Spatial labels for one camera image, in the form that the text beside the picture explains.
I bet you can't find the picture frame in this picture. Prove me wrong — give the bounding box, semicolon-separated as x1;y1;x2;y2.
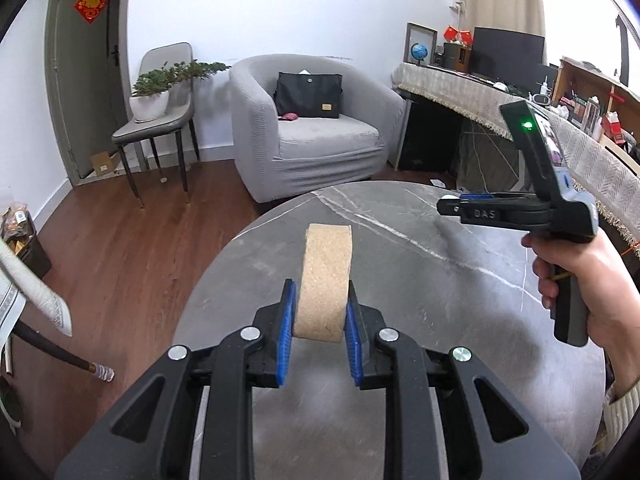
404;22;438;67

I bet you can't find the cork block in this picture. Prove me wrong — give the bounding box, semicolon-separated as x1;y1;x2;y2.
291;223;354;345

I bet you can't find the dark table leg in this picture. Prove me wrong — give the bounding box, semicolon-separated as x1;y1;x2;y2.
15;322;115;382

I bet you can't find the wooden desk shelf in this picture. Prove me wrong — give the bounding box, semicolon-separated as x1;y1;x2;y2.
557;56;640;147

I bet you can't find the grey door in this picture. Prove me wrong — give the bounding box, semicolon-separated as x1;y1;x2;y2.
45;0;133;188

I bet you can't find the fringed beige desk cloth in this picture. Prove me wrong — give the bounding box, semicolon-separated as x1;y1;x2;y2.
391;62;640;256

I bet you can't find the person's right hand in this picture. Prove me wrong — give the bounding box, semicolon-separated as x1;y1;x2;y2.
521;232;640;358

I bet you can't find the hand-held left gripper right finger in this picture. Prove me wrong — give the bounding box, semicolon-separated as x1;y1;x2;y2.
344;281;583;480

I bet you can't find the grey armchair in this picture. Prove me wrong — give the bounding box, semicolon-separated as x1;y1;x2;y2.
229;54;407;204

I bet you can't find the red diamond door decoration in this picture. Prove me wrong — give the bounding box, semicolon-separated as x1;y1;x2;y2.
74;0;108;24

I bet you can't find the dark box of snacks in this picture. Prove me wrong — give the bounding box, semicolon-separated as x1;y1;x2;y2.
0;200;53;281

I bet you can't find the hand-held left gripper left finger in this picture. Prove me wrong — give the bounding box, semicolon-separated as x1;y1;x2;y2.
52;279;299;480

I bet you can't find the potted plant in white pot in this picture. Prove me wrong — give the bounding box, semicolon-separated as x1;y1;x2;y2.
129;60;232;123

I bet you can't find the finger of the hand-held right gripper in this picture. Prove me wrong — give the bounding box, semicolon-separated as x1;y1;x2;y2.
436;192;553;227

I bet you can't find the person's right forearm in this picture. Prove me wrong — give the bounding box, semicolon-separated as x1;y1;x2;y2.
601;347;640;443

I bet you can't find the black bag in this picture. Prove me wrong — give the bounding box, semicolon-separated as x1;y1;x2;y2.
273;72;344;120

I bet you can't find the small cardboard box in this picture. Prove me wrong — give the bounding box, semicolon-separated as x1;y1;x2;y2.
90;151;121;177

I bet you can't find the black computer monitor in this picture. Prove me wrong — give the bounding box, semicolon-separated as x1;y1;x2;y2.
471;26;546;81

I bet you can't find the pale green tablecloth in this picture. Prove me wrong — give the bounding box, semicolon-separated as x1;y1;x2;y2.
0;237;73;338

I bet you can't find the grey dining chair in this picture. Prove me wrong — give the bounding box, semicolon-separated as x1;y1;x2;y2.
111;42;202;209

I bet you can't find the brown desk box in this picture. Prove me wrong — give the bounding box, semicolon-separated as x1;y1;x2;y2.
442;42;473;73

